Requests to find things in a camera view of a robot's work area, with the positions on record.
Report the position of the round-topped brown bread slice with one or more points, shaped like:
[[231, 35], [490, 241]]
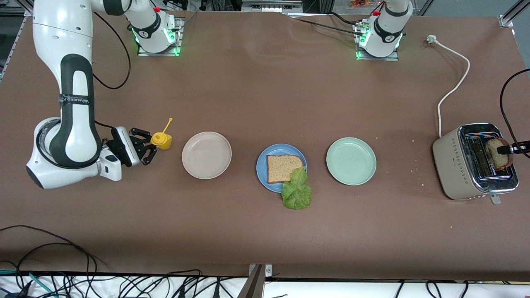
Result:
[[492, 159]]

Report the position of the yellow mustard squeeze bottle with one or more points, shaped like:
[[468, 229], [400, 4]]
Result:
[[162, 141]]

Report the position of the square brown bread slice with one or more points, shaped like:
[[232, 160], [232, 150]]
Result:
[[281, 167]]

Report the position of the green lettuce leaf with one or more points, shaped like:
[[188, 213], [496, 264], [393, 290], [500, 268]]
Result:
[[296, 192]]

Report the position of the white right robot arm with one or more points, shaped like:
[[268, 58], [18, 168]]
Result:
[[74, 136]]

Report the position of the beige round plate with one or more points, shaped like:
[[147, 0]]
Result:
[[206, 155]]

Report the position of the blue round plate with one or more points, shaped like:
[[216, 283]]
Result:
[[261, 174]]

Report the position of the green round plate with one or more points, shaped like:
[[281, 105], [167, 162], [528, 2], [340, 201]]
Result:
[[351, 161]]

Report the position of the beige chrome toaster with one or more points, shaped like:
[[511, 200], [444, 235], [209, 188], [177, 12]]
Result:
[[451, 165]]

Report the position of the aluminium corner profile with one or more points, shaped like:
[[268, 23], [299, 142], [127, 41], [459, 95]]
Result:
[[507, 20]]

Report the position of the grey power strip box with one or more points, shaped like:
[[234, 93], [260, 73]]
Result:
[[271, 6]]

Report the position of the orange packet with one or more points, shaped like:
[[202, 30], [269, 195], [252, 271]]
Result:
[[364, 3]]

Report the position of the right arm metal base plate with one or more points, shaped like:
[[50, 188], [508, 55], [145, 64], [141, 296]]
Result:
[[159, 53]]

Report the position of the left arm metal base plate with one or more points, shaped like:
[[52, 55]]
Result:
[[393, 58]]

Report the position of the metal table edge bracket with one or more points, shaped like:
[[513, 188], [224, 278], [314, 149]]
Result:
[[256, 283]]

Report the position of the aluminium frame profile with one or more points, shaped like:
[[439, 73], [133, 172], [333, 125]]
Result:
[[12, 11]]

